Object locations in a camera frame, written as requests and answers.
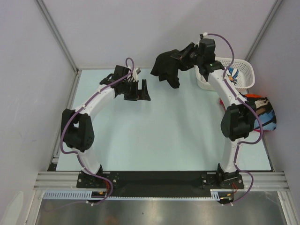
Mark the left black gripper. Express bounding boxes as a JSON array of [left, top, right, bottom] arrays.
[[121, 79, 150, 101]]

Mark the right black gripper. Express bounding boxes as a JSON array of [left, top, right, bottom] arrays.
[[172, 42, 204, 68]]

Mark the black printed t-shirt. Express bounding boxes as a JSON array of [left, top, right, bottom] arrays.
[[150, 49, 185, 89], [245, 97, 277, 131]]

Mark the red t-shirt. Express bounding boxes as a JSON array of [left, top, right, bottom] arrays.
[[220, 100, 259, 141]]

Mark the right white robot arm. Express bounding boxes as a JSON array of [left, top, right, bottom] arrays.
[[171, 38, 256, 189]]

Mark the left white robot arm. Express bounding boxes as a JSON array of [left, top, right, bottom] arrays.
[[60, 65, 151, 188]]

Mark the white daisy print t-shirt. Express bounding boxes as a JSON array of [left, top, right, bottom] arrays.
[[226, 67, 239, 85]]

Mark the white plastic basket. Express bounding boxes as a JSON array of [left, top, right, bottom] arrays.
[[195, 59, 255, 91]]

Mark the orange folded t-shirt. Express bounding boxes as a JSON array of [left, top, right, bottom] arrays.
[[244, 93, 261, 98]]

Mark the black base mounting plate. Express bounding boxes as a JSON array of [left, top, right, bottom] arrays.
[[76, 171, 244, 198]]

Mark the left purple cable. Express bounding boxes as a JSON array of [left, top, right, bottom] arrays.
[[60, 58, 134, 207]]

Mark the purple cable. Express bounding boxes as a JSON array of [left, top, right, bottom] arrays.
[[60, 58, 134, 207], [203, 32, 264, 207]]

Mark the right aluminium corner post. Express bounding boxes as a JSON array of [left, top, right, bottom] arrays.
[[245, 0, 284, 61]]

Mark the aluminium corner post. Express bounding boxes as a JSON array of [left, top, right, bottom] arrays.
[[34, 0, 79, 74], [245, 0, 284, 61]]

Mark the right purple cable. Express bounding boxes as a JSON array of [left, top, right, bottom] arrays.
[[203, 32, 264, 207]]

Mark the aluminium frame rail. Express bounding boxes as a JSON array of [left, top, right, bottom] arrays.
[[32, 171, 289, 191]]

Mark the white slotted cable duct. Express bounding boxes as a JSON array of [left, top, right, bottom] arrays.
[[43, 190, 230, 201]]

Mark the left aluminium corner post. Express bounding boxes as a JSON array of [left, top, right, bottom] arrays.
[[34, 0, 79, 74]]

